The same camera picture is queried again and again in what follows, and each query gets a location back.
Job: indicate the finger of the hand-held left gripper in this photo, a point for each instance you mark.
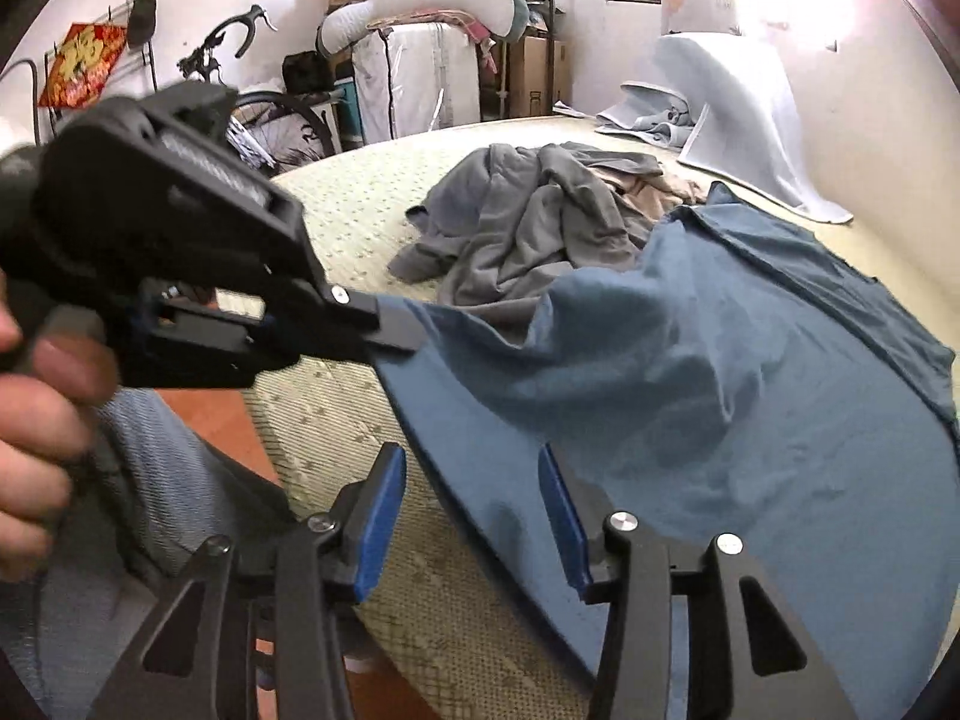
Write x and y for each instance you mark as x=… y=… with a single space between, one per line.
x=375 y=322
x=202 y=349

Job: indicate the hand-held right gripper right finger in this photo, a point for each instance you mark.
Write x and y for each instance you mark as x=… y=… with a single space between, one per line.
x=562 y=517

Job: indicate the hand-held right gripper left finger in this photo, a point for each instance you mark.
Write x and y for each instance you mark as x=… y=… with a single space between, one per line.
x=379 y=525

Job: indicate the blue garment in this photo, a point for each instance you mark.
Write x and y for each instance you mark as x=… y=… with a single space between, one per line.
x=712 y=427

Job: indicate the person's left hand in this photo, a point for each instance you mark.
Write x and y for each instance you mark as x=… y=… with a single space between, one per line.
x=37 y=427

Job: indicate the person's legs in jeans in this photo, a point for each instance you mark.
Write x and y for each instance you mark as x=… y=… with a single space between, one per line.
x=150 y=450

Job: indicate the grey garment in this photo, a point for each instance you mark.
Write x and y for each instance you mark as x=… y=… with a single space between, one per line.
x=517 y=225

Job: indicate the dark hanging object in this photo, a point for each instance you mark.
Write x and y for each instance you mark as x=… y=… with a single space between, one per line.
x=142 y=19

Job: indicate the black bicycle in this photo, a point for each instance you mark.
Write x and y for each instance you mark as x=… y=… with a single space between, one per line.
x=247 y=17

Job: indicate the black bag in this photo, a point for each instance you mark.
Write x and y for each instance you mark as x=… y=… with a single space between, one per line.
x=307 y=71

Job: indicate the white covered appliance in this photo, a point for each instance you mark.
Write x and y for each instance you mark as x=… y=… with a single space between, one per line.
x=420 y=82

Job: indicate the plain cardboard box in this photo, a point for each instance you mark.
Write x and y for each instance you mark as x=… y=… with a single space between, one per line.
x=536 y=75

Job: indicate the beige pink garment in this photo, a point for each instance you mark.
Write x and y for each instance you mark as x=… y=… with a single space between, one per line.
x=660 y=195

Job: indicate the light blue blanket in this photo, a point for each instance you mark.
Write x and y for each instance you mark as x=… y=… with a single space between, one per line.
x=735 y=105

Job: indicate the red wall poster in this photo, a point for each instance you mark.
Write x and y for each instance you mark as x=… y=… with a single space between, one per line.
x=82 y=64

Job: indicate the black clothes rail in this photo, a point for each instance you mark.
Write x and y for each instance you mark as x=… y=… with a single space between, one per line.
x=553 y=15

